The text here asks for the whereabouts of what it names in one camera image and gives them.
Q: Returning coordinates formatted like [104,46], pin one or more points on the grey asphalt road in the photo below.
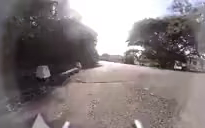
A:
[130,96]

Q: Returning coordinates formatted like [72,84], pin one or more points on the large spreading tree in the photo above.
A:
[166,40]

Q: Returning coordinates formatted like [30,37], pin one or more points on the row of roadside trees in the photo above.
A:
[53,43]

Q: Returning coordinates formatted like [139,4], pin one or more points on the robot's own part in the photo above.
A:
[138,124]
[66,124]

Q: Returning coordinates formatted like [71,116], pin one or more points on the pale kerbside marker stone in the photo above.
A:
[42,72]

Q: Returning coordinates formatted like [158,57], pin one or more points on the vehicle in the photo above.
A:
[178,65]

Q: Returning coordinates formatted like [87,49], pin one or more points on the leaf-littered dirt verge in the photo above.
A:
[33,90]

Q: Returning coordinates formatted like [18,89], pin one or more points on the pale kerb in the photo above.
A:
[70,71]

